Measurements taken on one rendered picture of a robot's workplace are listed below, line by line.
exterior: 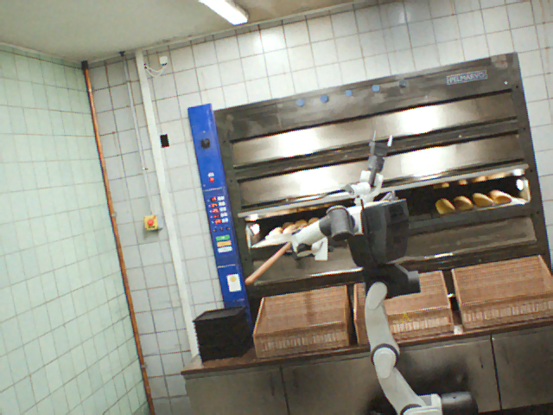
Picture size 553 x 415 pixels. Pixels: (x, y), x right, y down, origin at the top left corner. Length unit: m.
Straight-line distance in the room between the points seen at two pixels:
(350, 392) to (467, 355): 0.69
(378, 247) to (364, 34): 1.58
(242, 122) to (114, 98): 0.89
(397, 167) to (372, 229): 1.06
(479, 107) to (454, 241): 0.84
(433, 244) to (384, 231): 1.11
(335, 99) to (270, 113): 0.43
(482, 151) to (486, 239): 0.54
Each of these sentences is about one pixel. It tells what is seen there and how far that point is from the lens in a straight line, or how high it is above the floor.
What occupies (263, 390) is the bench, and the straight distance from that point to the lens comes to 4.28.
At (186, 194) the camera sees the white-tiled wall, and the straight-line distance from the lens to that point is 4.73.
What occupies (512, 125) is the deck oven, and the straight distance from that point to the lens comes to 4.56.
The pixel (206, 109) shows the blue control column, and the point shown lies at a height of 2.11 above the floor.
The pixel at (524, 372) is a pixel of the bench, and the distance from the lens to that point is 4.21.
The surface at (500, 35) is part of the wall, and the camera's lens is 4.60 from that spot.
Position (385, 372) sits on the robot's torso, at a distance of 3.71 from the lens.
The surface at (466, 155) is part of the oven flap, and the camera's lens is 4.53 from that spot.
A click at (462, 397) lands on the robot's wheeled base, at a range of 3.83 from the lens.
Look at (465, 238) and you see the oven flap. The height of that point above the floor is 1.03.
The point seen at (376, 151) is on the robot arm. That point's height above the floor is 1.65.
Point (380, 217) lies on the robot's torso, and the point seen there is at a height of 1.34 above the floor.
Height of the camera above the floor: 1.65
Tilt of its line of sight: 3 degrees down
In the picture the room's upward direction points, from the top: 10 degrees counter-clockwise
